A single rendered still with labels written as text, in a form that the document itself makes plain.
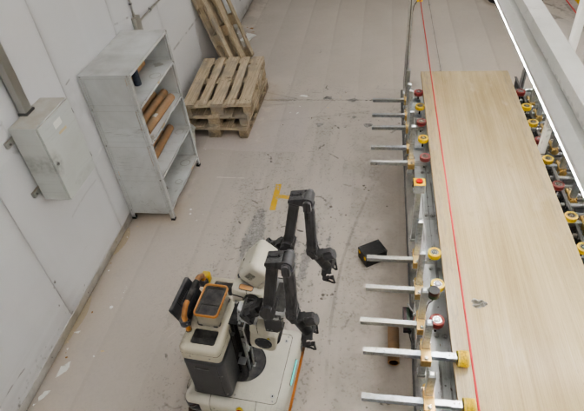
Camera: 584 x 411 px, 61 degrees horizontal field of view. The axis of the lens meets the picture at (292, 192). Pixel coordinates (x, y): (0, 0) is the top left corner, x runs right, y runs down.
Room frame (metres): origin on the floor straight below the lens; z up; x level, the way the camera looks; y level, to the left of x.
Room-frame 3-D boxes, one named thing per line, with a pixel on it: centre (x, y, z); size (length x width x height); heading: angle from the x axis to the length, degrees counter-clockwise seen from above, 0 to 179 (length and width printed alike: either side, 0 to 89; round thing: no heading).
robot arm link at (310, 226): (1.91, -0.08, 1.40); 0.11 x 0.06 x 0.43; 164
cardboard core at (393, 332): (2.00, -0.61, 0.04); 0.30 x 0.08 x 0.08; 168
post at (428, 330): (1.39, -0.59, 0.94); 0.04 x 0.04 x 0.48; 78
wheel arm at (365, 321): (1.62, -0.52, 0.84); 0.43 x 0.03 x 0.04; 78
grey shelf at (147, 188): (4.10, 1.29, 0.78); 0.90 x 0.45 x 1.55; 168
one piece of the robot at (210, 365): (1.86, 0.52, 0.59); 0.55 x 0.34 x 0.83; 164
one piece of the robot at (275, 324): (1.75, 0.15, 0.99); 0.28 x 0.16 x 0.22; 164
